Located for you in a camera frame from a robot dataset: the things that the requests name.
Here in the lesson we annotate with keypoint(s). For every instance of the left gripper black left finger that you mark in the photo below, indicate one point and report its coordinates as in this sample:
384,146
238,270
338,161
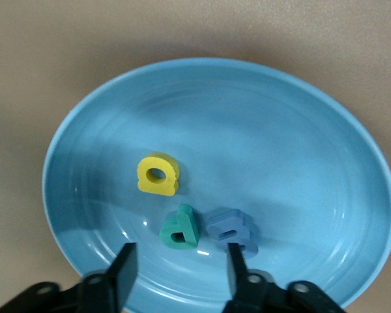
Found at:
117,287

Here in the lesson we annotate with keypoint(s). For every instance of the yellow round foam letter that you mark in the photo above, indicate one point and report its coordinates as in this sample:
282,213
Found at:
143,182

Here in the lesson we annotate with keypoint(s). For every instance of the teal foam letter p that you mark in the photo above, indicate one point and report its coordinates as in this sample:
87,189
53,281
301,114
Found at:
189,225

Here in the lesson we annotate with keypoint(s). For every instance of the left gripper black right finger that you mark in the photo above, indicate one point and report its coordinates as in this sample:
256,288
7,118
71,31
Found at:
244,293

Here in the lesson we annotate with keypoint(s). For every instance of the blue plate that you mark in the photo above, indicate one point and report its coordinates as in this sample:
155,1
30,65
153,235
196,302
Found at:
247,146

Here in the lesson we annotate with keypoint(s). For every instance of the blue foam letter m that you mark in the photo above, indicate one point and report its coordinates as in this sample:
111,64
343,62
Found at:
221,225

